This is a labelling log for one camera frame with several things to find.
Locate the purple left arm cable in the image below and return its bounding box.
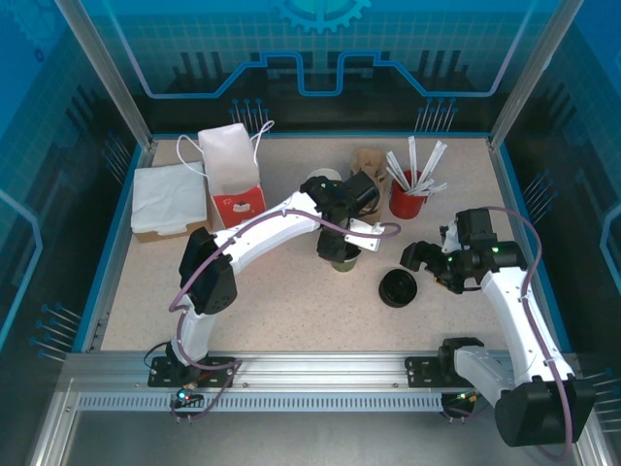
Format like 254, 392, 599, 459
169, 220, 402, 423

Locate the white paper napkin stack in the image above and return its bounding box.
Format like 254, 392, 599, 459
131, 161, 211, 234

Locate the green paper cup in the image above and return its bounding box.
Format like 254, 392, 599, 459
331, 246, 363, 275

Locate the red straw holder cup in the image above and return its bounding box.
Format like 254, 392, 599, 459
389, 169, 428, 220

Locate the slotted grey cable duct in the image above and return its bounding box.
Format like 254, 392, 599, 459
76, 393, 445, 414

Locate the aluminium frame post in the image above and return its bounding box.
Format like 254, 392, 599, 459
488, 0, 569, 150
54, 0, 157, 150

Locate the brown cardboard box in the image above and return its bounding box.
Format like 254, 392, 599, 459
134, 223, 212, 244

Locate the grey metal lower panel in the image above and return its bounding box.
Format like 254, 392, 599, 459
28, 410, 612, 466

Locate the aluminium mounting rail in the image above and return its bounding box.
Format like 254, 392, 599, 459
60, 350, 581, 395

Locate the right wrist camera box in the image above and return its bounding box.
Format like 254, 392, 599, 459
440, 218, 462, 254

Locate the small connector with LED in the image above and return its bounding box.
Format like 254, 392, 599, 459
175, 385, 204, 408
453, 387, 482, 408

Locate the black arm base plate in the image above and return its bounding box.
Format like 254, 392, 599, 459
405, 355, 496, 389
147, 355, 238, 389

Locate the stack of paper cups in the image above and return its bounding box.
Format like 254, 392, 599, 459
306, 167, 342, 188

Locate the red and white paper bag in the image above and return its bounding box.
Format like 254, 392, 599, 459
177, 120, 276, 230

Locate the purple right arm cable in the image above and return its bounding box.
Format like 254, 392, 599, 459
443, 206, 586, 461

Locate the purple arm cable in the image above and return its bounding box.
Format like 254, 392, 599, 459
443, 206, 586, 461
169, 220, 402, 423

